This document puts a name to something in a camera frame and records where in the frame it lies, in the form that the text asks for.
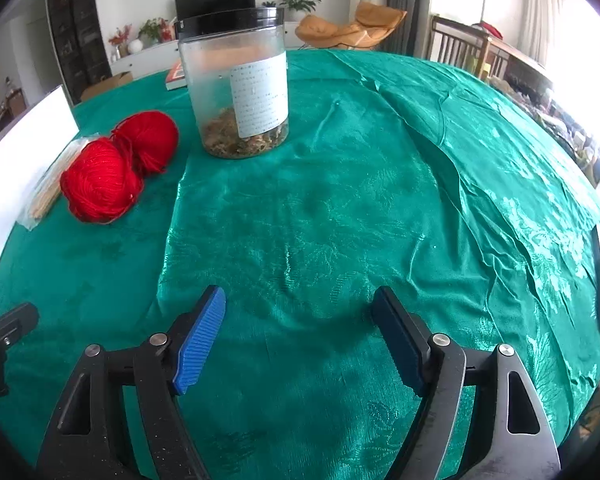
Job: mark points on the red yarn ball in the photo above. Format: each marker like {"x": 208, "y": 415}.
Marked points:
{"x": 100, "y": 182}
{"x": 150, "y": 137}

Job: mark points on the round white vase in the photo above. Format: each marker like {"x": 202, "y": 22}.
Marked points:
{"x": 135, "y": 46}

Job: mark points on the white board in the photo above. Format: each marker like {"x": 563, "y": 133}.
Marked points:
{"x": 25, "y": 150}

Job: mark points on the white television cabinet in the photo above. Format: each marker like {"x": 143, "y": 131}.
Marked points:
{"x": 145, "y": 60}

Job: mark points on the small green potted plant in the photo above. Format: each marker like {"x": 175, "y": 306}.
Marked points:
{"x": 269, "y": 4}

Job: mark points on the cardboard box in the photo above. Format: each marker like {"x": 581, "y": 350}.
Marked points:
{"x": 105, "y": 87}

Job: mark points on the potted plant with red flowers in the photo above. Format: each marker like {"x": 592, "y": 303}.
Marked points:
{"x": 155, "y": 30}

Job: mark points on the cluttered pile of household goods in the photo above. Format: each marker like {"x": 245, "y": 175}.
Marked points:
{"x": 570, "y": 130}

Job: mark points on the green satin tablecloth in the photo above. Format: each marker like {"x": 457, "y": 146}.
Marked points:
{"x": 330, "y": 220}

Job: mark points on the orange cover book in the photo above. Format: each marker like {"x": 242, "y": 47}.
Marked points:
{"x": 176, "y": 76}

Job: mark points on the wooden slat chair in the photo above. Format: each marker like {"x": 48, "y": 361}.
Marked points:
{"x": 520, "y": 67}
{"x": 455, "y": 45}

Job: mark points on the red flower branches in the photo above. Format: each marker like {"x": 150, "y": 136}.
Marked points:
{"x": 120, "y": 37}

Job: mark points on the orange lounge chair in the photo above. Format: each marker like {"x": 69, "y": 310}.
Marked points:
{"x": 350, "y": 32}

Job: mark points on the dark display cabinet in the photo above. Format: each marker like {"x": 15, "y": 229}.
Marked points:
{"x": 77, "y": 30}

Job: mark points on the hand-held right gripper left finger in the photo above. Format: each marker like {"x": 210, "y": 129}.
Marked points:
{"x": 200, "y": 340}

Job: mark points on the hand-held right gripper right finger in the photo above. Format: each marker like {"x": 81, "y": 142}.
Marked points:
{"x": 397, "y": 340}

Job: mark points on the large green potted plant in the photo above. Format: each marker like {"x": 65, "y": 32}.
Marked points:
{"x": 299, "y": 1}

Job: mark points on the clear plastic jar black lid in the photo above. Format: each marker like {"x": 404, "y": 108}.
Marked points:
{"x": 220, "y": 90}

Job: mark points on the grey curtain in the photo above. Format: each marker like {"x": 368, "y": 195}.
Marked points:
{"x": 407, "y": 5}

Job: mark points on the clear plastic bag of sticks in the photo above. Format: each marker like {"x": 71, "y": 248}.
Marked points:
{"x": 50, "y": 190}

